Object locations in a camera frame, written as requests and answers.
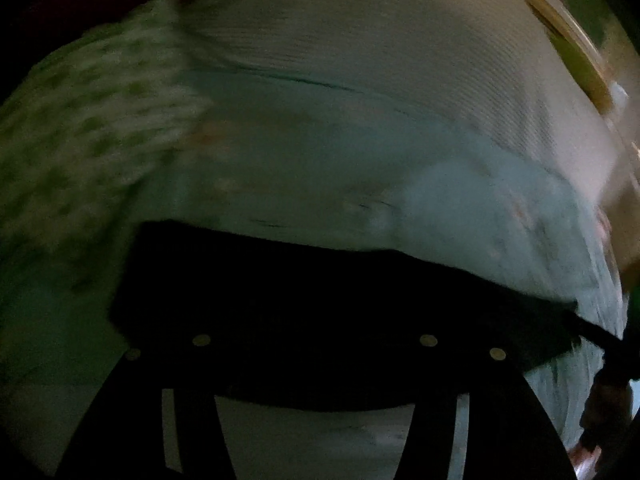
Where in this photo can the black pants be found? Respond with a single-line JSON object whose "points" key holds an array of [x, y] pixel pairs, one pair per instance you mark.
{"points": [[325, 310]]}

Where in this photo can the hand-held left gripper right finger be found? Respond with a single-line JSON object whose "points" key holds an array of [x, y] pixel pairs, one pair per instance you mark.
{"points": [[434, 394]]}

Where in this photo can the light blue printed bedsheet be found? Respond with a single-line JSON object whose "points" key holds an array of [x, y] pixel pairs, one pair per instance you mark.
{"points": [[325, 160]]}

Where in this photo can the white ribbed blanket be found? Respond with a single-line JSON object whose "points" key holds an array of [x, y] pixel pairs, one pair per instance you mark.
{"points": [[400, 35]]}

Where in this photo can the white green-dotted cloth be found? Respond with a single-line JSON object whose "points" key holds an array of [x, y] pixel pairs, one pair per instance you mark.
{"points": [[90, 135]]}

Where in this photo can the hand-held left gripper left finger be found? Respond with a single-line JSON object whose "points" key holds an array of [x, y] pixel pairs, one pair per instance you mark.
{"points": [[196, 392]]}

